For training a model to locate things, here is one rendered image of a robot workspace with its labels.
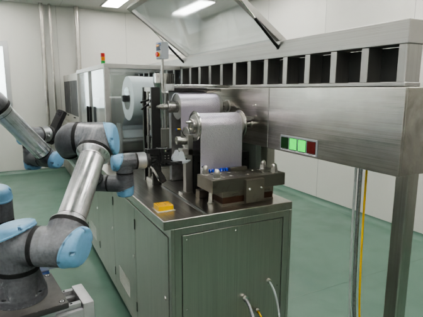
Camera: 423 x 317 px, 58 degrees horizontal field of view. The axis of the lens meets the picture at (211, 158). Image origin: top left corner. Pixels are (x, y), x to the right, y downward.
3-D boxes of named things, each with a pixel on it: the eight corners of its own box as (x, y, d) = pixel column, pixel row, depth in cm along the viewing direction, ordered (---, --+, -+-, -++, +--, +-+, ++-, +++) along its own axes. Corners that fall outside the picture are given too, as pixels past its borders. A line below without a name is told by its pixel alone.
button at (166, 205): (153, 207, 174) (153, 202, 173) (167, 205, 177) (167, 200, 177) (158, 212, 168) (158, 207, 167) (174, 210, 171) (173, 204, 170)
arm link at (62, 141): (36, 143, 131) (85, 197, 174) (67, 143, 130) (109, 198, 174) (45, 115, 137) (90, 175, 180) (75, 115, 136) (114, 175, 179)
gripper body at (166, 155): (173, 148, 176) (148, 150, 171) (174, 166, 178) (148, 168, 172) (167, 146, 183) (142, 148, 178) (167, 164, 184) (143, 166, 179)
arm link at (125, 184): (112, 193, 178) (111, 170, 176) (136, 194, 177) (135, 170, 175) (106, 197, 170) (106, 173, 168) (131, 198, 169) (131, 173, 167)
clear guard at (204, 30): (131, 9, 253) (131, 8, 253) (189, 56, 276) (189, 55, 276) (201, -37, 161) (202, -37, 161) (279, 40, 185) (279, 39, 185)
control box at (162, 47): (153, 58, 234) (153, 41, 233) (162, 59, 238) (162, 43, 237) (159, 58, 229) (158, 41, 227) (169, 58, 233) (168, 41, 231)
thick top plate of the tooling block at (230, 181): (197, 186, 185) (197, 173, 184) (265, 177, 203) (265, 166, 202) (212, 194, 171) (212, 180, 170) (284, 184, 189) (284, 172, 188)
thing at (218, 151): (200, 173, 190) (200, 136, 186) (240, 169, 200) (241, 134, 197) (201, 173, 189) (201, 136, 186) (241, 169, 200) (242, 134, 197)
